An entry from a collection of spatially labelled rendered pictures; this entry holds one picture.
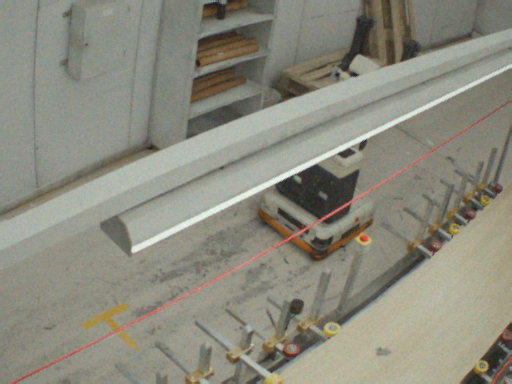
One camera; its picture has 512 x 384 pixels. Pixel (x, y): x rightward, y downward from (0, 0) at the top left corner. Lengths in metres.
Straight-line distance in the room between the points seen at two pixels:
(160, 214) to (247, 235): 3.72
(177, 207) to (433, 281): 2.46
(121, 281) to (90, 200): 3.36
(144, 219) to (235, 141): 0.27
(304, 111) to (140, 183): 0.50
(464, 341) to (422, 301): 0.39
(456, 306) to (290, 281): 1.62
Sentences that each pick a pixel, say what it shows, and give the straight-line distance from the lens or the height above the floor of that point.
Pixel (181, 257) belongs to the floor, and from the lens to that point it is 4.92.
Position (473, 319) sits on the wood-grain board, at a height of 0.90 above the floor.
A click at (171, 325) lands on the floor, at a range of 4.43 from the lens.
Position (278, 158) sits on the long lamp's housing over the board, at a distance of 1.68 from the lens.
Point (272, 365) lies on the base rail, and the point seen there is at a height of 0.70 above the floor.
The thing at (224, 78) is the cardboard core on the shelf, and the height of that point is 0.58.
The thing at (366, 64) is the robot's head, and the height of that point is 1.36.
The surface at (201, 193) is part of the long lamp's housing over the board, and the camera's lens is 1.53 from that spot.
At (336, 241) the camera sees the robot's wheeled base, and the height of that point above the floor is 0.14.
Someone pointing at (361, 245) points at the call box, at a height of 1.21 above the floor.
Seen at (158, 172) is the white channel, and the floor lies 2.46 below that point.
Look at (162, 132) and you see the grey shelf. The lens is 5.72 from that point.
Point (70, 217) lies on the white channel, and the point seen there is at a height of 2.46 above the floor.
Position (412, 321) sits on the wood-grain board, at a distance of 3.49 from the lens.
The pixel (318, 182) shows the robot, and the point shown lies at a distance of 4.83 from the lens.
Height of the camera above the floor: 3.29
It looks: 36 degrees down
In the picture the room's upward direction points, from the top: 9 degrees clockwise
